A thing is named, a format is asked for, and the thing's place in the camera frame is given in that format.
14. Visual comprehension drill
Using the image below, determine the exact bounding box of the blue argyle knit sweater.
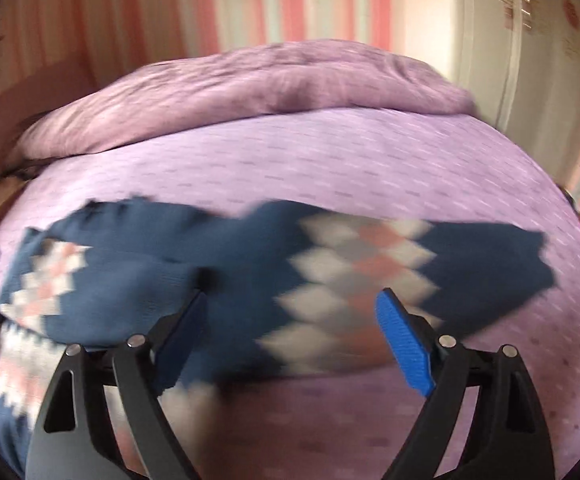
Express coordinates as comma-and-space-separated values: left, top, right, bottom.
0, 199, 562, 480

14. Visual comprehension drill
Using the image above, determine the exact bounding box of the pink headboard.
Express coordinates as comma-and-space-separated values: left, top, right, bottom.
0, 55, 98, 211

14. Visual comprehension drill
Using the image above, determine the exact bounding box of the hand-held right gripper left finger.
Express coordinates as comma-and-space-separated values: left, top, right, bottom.
24, 290, 209, 480

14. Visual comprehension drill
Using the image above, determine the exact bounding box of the purple dotted duvet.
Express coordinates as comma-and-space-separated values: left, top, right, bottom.
7, 38, 480, 162

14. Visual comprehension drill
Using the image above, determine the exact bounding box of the purple dotted bed sheet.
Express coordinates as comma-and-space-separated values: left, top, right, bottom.
0, 105, 580, 480

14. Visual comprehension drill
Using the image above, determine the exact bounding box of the white wardrobe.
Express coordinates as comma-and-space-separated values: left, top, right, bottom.
449, 0, 580, 196

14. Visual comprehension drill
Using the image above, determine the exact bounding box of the dark patterned cloth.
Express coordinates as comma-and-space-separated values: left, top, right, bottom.
0, 154, 51, 181

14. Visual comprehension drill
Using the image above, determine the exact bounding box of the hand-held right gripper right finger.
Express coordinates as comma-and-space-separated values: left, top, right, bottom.
376, 287, 557, 480

